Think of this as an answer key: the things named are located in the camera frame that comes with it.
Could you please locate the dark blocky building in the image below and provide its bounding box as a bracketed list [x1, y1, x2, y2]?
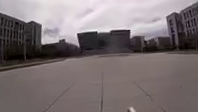
[76, 28, 133, 57]

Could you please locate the grey paved plaza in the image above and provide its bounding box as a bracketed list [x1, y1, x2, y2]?
[0, 48, 198, 112]

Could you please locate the low dark building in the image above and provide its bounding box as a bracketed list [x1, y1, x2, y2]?
[40, 37, 82, 60]

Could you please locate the small distant building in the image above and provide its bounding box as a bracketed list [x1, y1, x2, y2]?
[130, 33, 172, 54]

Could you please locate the raised kerb strip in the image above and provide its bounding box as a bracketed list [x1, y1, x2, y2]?
[0, 57, 68, 74]

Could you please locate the long grey multi-storey building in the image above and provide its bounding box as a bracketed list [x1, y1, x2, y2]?
[0, 2, 45, 64]

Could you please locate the large white curved building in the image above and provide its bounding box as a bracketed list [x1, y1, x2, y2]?
[164, 0, 198, 52]

